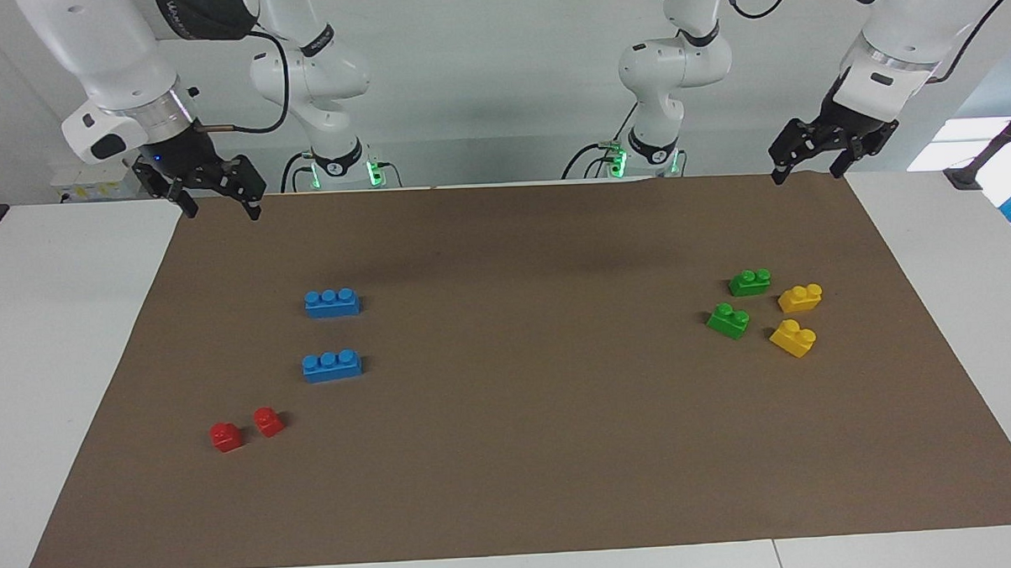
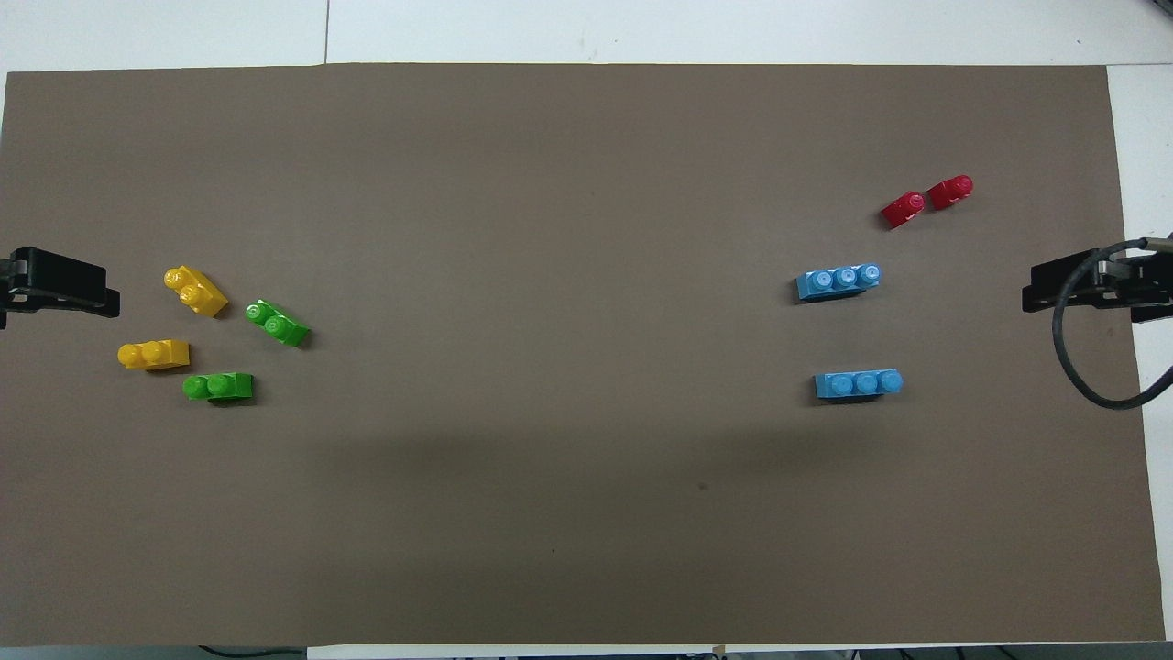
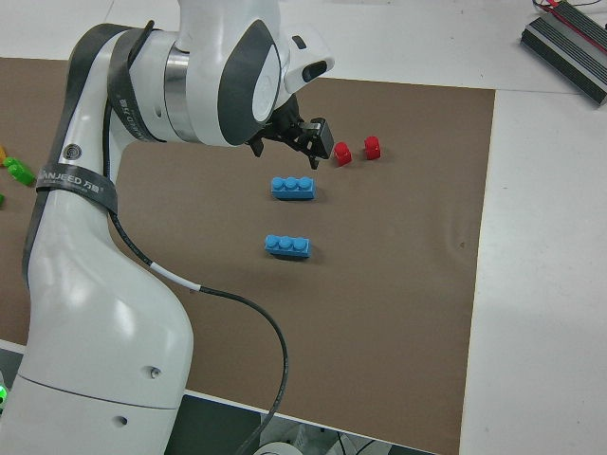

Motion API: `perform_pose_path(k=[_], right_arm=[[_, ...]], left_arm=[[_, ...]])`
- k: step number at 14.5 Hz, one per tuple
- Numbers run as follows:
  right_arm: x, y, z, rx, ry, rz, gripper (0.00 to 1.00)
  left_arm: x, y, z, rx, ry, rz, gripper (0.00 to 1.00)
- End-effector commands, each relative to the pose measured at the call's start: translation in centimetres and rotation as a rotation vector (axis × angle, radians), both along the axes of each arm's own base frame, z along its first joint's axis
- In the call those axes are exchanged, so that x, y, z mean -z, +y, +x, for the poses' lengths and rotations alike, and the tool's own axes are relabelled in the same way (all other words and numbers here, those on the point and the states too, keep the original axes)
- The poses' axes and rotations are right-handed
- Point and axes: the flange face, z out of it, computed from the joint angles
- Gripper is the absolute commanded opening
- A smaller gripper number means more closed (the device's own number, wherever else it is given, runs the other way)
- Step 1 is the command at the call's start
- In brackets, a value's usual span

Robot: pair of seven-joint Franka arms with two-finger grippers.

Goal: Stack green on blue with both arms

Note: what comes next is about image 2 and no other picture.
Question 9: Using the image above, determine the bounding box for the blue three-stud toy brick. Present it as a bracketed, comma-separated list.
[815, 368, 904, 402]
[795, 263, 882, 303]

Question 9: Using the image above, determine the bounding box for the green two-stud toy brick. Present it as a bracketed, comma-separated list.
[245, 299, 312, 348]
[182, 371, 255, 403]

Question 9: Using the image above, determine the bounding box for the red one-stud toy brick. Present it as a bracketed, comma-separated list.
[926, 174, 974, 211]
[881, 191, 927, 230]

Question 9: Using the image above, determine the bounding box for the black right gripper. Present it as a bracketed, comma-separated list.
[1021, 247, 1173, 324]

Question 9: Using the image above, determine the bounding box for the yellow two-stud toy brick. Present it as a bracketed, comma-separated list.
[163, 265, 229, 319]
[117, 339, 192, 371]

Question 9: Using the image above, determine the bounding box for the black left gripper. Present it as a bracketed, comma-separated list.
[0, 247, 122, 319]

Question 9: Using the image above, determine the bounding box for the brown paper table mat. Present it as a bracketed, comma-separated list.
[0, 62, 1167, 647]

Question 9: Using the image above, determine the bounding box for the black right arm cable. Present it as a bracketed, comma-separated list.
[1051, 236, 1173, 411]

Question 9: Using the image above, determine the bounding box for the black floor cable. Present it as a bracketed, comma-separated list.
[197, 644, 308, 660]

